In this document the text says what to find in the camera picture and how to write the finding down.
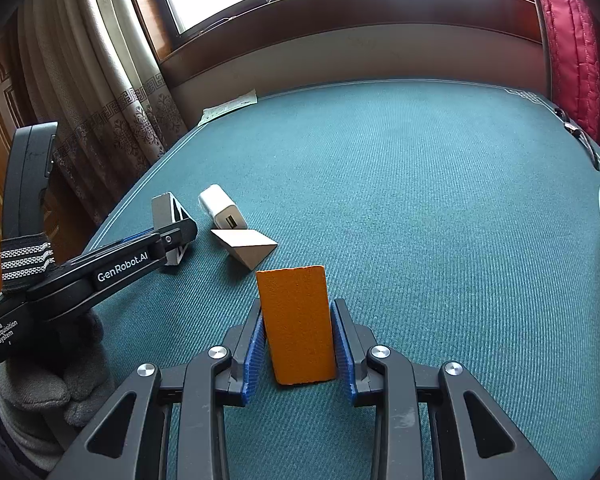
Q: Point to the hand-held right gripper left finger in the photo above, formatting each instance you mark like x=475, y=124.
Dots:
x=252, y=360

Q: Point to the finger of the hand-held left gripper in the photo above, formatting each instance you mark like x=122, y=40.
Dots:
x=132, y=237
x=180, y=232

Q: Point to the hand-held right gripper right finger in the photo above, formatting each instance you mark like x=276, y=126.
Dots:
x=345, y=360

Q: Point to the white striped triangular block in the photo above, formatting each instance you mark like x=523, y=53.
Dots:
x=162, y=210

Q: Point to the white wall charger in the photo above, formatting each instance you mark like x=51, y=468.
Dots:
x=220, y=207

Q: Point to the orange rectangular wooden block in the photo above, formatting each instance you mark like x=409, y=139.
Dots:
x=295, y=320

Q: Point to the white striped wedge block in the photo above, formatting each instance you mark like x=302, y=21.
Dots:
x=250, y=252

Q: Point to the person's left hand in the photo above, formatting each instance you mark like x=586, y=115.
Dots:
x=45, y=390

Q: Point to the printed paper sheet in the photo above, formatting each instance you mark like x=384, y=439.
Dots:
x=230, y=106

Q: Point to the beige patterned curtain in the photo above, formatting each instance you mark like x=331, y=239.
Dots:
x=105, y=85

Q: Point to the green table cover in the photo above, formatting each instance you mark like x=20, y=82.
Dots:
x=430, y=210

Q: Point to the red quilted cloth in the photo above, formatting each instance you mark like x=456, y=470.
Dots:
x=570, y=35

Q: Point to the brown window frame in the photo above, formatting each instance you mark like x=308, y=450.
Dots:
x=355, y=7

